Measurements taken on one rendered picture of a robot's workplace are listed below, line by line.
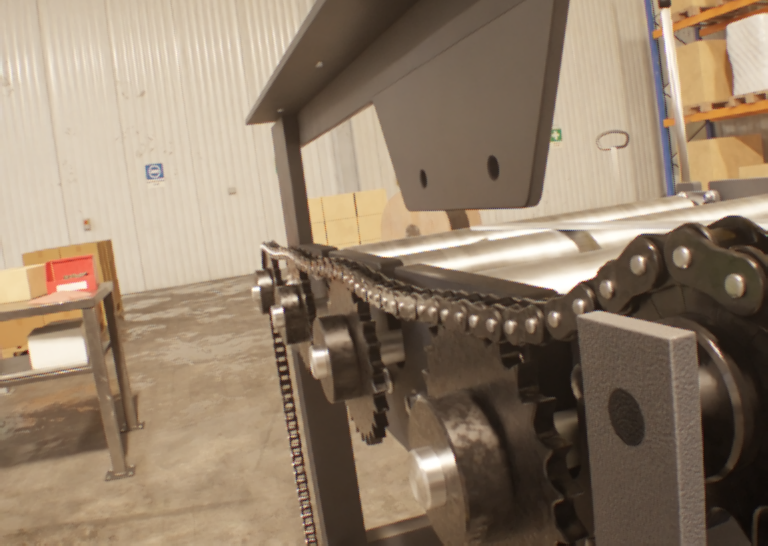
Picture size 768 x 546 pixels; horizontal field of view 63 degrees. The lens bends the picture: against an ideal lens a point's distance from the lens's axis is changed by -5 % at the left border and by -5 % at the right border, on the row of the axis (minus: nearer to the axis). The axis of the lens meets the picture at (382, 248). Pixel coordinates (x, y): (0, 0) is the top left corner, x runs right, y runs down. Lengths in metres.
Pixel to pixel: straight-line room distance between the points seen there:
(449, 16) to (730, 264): 0.36
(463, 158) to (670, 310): 0.29
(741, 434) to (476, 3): 0.34
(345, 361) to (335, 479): 0.71
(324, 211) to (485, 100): 7.58
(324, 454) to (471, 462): 0.96
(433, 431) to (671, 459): 0.19
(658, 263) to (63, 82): 10.85
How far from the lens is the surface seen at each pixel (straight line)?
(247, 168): 10.68
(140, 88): 10.82
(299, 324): 0.89
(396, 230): 7.43
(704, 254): 0.18
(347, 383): 0.61
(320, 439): 1.26
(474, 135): 0.45
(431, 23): 0.54
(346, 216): 8.03
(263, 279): 1.18
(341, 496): 1.31
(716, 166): 11.29
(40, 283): 3.33
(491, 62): 0.42
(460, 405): 0.34
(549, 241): 1.01
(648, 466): 0.19
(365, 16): 0.59
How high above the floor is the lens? 1.01
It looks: 5 degrees down
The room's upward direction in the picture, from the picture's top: 8 degrees counter-clockwise
